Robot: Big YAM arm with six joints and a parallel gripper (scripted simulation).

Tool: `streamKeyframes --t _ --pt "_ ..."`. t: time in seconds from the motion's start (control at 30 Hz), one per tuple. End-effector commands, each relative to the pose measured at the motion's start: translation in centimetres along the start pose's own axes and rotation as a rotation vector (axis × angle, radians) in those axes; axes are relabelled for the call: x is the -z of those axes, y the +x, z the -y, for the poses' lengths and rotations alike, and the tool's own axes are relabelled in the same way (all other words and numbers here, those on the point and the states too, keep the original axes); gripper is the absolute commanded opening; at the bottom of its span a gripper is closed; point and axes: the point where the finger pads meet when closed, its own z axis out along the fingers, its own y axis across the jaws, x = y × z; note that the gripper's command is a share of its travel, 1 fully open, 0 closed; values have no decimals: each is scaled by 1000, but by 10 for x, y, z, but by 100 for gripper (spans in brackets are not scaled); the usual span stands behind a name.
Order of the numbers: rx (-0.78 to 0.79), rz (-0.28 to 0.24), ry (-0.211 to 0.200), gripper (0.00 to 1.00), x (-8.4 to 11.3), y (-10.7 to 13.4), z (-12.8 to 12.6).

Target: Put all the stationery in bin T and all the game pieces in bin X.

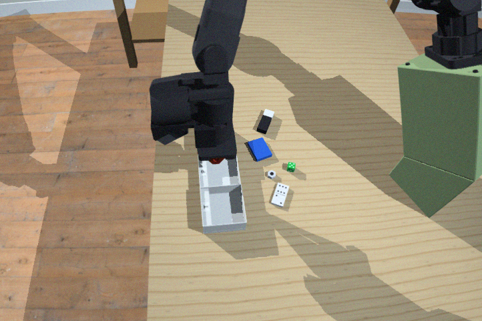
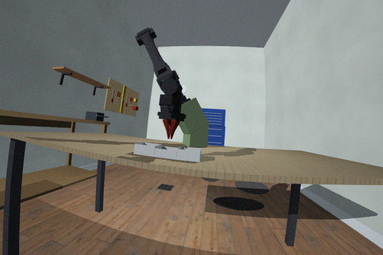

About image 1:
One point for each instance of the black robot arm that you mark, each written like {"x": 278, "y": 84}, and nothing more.
{"x": 457, "y": 43}

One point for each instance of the blue block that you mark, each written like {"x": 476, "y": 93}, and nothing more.
{"x": 259, "y": 149}

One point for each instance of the green die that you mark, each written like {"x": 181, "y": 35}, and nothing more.
{"x": 291, "y": 167}

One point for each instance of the white domino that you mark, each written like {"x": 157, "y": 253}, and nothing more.
{"x": 280, "y": 195}

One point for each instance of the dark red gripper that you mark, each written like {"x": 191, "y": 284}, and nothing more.
{"x": 226, "y": 144}

